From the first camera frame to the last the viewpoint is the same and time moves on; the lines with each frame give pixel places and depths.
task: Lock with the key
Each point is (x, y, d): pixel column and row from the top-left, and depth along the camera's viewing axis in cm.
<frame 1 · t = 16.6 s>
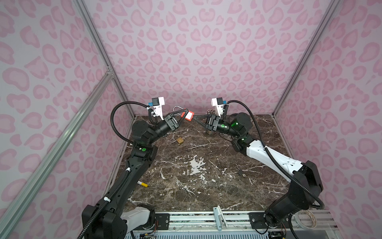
left hand: (188, 110, 59), fingers closed
right hand: (196, 120, 61), fingers open
brass padlock: (179, 140, 106), point 2 cm above the table

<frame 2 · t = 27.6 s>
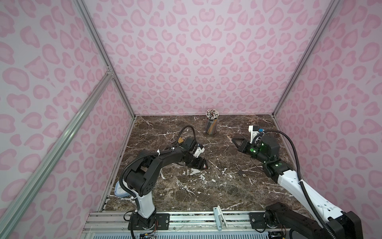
left hand: (204, 165, 89), fingers open
right hand: (232, 139, 74), fingers closed
the named things where they were.

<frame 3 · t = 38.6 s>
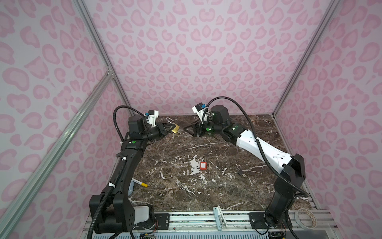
left hand: (174, 124, 74), fingers closed
right hand: (189, 125, 73), fingers open
brass padlock: (175, 130, 76), point 29 cm above the table
red safety padlock: (203, 165, 92), point 3 cm above the table

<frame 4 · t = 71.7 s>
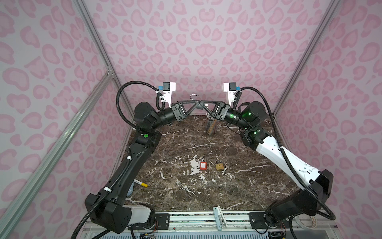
left hand: (199, 102, 54), fingers closed
right hand: (201, 105, 54), fingers closed
brass padlock: (219, 165, 93), point 2 cm above the table
the other named things where they were.

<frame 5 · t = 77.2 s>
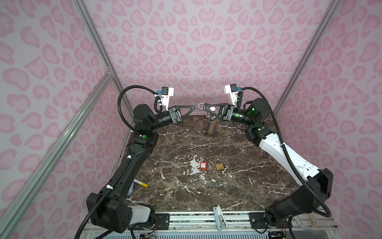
left hand: (195, 107, 57), fingers closed
right hand: (208, 110, 58), fingers closed
the named things where they were.

